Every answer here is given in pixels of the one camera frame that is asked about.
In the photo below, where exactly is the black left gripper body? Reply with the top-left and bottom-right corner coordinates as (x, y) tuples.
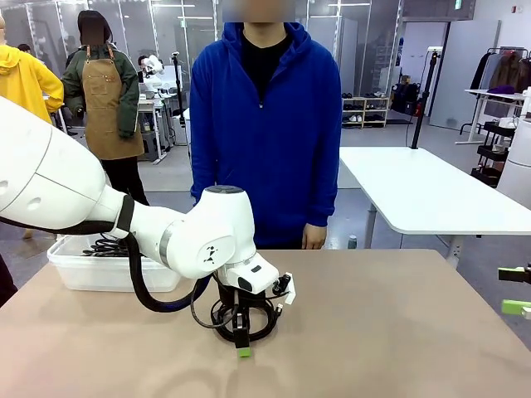
(217, 284), (267, 321)

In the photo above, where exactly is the black USB cable grey tie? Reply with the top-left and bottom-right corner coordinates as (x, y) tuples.
(210, 297), (285, 343)

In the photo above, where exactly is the person's left forearm blue sleeve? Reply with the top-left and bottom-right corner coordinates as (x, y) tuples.
(304, 163), (343, 229)

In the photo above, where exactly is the person's right forearm blue sleeve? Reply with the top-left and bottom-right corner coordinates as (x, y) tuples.
(189, 161), (217, 206)

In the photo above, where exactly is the person's left hand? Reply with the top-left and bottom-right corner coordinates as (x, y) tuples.
(301, 222), (326, 251)

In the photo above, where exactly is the large white table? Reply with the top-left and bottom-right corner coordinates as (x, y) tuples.
(339, 146), (531, 271)

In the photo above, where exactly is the black utility cart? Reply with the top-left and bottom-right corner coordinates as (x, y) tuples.
(470, 120), (518, 188)

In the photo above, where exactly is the clear plastic storage container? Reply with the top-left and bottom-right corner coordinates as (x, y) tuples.
(46, 234), (182, 293)

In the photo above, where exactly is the person in blue hoodie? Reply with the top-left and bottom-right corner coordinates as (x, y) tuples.
(189, 20), (343, 250)

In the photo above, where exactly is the white desk with angled legs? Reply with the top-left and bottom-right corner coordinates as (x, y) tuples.
(454, 88), (529, 146)

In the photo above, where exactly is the black tripod pole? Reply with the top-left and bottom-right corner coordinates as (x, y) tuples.
(410, 48), (441, 150)

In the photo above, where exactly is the white cluttered workbench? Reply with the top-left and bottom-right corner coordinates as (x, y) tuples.
(136, 91), (175, 164)

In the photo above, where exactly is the clothes rack with coats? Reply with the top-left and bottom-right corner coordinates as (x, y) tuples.
(470, 46), (531, 95)

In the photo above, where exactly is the black bags pile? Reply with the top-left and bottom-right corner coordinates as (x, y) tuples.
(391, 82), (421, 117)

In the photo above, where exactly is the wooden shoe rack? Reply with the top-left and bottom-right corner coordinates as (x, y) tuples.
(340, 95), (392, 129)

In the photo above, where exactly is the person in brown apron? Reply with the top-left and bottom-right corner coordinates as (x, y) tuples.
(61, 10), (151, 207)

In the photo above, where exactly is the mannequin in yellow hoodie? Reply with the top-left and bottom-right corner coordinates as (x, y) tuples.
(0, 24), (66, 126)

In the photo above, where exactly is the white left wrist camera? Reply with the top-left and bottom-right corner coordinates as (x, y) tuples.
(270, 273), (299, 306)

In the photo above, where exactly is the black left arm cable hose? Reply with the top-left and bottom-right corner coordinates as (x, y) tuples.
(123, 231), (215, 313)

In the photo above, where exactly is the black camera stand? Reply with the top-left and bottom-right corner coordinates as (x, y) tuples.
(170, 51), (187, 126)

